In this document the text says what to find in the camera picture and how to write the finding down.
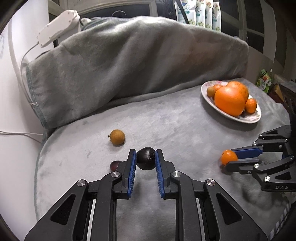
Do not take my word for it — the small tangerine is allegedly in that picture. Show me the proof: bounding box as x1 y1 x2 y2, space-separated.
245 98 257 114

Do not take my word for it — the large orange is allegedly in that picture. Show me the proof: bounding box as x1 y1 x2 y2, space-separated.
226 81 249 102
214 86 245 117

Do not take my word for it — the brown longan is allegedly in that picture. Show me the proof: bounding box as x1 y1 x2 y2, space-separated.
108 129 125 146
207 86 216 98

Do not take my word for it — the tangerine with stem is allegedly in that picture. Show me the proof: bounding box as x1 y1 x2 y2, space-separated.
212 84 222 98

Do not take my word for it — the dark cherry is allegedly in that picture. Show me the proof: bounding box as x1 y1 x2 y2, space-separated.
137 147 156 170
110 161 121 172

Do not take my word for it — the floral white plate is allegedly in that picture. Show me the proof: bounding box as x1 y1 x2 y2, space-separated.
201 80 261 123

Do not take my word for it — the large orange on plate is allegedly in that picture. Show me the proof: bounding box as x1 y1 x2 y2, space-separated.
226 81 249 102

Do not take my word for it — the red box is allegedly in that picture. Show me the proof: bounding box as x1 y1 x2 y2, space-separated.
268 84 284 104

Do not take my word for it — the green snack package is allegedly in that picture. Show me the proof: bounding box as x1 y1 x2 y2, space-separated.
255 69 273 94

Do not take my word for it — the grey blanket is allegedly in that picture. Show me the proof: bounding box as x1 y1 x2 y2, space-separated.
26 16 249 129

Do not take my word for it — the white power strip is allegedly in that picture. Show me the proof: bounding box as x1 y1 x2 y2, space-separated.
37 9 92 48

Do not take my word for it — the white cable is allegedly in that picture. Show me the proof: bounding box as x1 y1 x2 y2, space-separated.
0 43 45 144

